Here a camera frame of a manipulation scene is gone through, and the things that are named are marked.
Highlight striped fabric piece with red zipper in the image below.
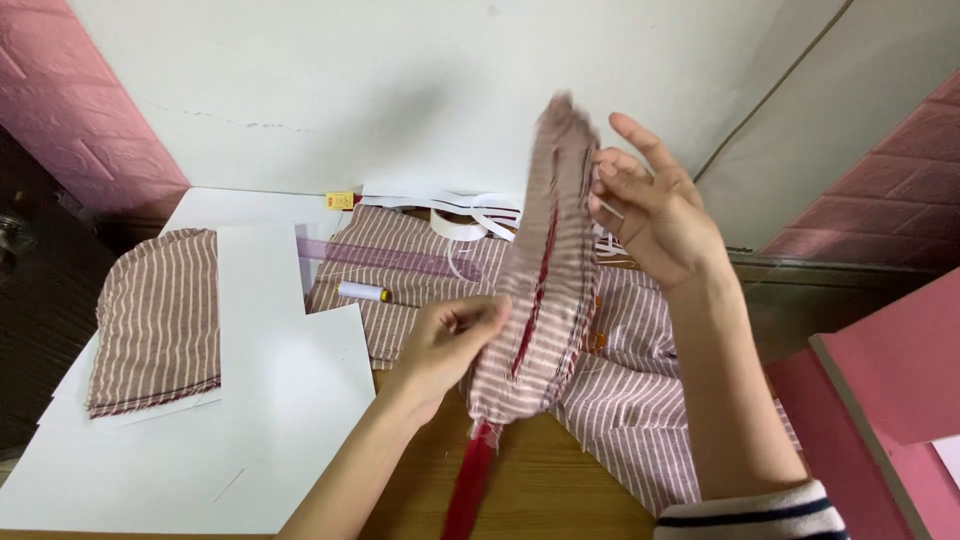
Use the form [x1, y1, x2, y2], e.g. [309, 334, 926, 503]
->
[441, 91, 606, 540]

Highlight loose white tape strips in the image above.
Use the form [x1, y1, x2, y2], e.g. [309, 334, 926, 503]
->
[360, 189, 631, 280]

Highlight flat pink panel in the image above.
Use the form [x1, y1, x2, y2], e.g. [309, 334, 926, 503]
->
[763, 348, 918, 540]

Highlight narrow white paper sheet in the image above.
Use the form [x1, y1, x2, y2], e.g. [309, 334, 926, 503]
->
[215, 219, 309, 391]

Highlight orange-handled scissors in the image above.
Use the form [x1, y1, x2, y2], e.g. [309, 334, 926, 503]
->
[580, 295, 609, 355]

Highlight purple transparent ruler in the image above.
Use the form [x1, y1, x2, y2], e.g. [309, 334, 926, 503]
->
[295, 236, 486, 283]

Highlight white thread spool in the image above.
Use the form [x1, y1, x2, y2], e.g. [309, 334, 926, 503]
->
[336, 280, 393, 304]

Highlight large striped fabric sheet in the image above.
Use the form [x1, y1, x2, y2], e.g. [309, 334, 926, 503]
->
[306, 204, 804, 519]

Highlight pink board with grey edge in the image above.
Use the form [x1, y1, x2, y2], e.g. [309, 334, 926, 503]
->
[808, 266, 960, 540]

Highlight striped white and navy sleeve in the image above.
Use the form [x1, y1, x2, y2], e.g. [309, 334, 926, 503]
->
[652, 480, 852, 540]

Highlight large white paper sheet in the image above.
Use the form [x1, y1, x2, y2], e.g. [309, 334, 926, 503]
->
[0, 303, 378, 536]

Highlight person's left hand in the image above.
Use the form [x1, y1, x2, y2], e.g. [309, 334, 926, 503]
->
[390, 294, 516, 426]

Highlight rounded striped fabric piece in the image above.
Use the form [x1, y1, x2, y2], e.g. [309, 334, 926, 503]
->
[85, 227, 223, 420]

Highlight metal door knob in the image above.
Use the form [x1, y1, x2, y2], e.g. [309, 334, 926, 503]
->
[0, 213, 36, 258]

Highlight person's right hand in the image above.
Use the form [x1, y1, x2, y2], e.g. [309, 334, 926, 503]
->
[588, 112, 733, 293]

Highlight dark wooden door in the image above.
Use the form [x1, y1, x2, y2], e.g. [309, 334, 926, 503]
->
[0, 123, 117, 460]

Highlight thin dark wall cable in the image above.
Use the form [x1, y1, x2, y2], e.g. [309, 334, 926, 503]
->
[693, 0, 856, 185]

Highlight white tape roll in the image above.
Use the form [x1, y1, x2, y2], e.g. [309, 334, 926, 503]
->
[429, 206, 493, 243]

